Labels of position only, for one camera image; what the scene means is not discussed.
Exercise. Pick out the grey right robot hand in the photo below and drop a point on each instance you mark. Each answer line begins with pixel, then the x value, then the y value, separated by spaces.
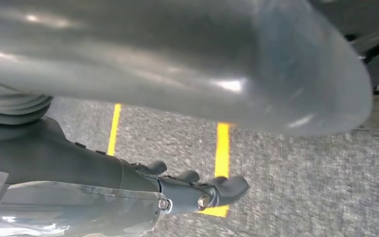
pixel 143 49

